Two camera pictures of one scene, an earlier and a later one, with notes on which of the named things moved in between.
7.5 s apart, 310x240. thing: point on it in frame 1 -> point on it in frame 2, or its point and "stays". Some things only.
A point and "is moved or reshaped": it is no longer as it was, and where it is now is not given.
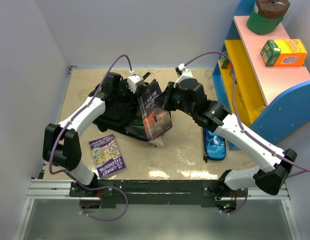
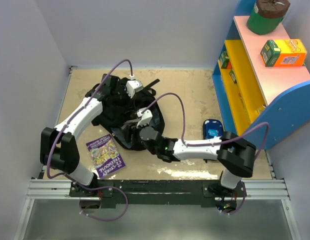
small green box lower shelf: (231, 74) stays
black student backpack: (122, 112) is moved or reshaped
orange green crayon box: (283, 52) stays
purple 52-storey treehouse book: (107, 155) stays
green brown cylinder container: (267, 15) stays
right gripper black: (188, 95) -> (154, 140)
